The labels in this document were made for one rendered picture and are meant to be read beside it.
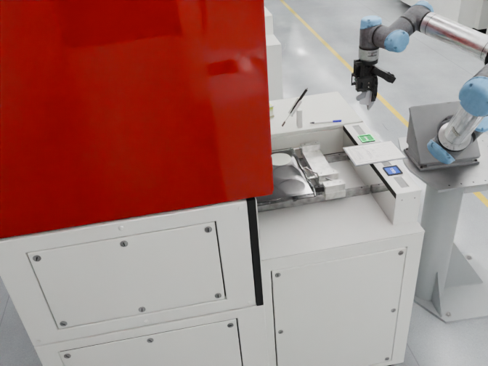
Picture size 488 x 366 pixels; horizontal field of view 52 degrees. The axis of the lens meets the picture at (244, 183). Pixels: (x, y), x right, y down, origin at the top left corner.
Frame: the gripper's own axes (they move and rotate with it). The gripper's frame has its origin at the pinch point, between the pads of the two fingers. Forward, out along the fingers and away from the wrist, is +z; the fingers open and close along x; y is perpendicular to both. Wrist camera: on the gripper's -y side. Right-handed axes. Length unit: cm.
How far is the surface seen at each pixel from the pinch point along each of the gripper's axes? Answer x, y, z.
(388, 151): 12.5, -3.4, 14.4
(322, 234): 39, 32, 29
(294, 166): 3.0, 32.3, 20.8
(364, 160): 16.5, 8.0, 14.4
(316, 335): 46, 35, 73
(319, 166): 2.9, 21.5, 22.7
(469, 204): -60, -98, 111
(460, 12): -362, -258, 83
